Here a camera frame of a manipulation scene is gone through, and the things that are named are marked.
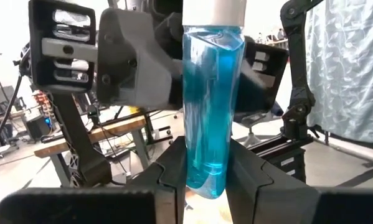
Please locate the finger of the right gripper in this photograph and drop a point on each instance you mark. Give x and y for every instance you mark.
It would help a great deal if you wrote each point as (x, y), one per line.
(251, 96)
(136, 62)

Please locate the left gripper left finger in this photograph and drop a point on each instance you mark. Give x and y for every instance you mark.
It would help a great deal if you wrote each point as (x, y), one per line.
(170, 186)

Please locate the black speaker box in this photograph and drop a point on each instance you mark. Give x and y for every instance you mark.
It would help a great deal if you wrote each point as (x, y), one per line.
(38, 127)

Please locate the white patterned curtain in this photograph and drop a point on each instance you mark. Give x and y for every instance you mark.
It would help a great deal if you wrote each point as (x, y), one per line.
(345, 77)

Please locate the person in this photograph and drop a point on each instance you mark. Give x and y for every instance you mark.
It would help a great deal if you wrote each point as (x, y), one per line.
(281, 34)

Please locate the blue mouthwash bottle white cap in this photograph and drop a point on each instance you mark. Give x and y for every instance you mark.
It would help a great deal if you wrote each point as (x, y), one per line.
(211, 93)

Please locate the wooden workbench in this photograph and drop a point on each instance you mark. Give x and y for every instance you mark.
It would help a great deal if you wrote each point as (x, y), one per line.
(111, 129)

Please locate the grey office chair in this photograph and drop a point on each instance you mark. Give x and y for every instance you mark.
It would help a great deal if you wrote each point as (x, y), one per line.
(251, 119)

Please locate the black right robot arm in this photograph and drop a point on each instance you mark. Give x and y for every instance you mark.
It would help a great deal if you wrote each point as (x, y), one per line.
(298, 62)

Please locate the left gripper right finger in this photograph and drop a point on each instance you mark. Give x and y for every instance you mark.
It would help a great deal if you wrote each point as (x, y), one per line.
(261, 193)

